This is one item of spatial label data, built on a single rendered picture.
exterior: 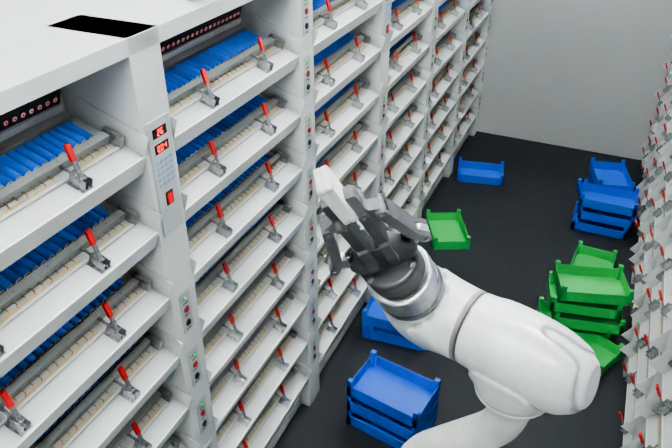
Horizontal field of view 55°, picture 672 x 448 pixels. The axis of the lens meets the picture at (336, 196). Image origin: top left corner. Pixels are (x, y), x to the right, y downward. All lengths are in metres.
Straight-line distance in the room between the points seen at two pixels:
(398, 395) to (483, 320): 1.80
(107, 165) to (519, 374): 0.89
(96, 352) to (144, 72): 0.60
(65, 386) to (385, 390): 1.48
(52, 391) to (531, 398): 0.95
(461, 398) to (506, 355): 2.05
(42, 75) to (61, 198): 0.24
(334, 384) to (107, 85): 1.85
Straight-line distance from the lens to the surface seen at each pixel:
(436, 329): 0.86
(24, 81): 1.15
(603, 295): 3.08
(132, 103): 1.35
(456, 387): 2.90
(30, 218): 1.24
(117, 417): 1.62
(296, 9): 1.89
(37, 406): 1.43
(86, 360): 1.48
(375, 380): 2.66
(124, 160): 1.38
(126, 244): 1.45
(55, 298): 1.35
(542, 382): 0.82
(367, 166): 2.81
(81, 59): 1.22
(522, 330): 0.83
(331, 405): 2.79
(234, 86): 1.69
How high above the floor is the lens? 2.11
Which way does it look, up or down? 31 degrees down
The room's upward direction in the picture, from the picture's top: straight up
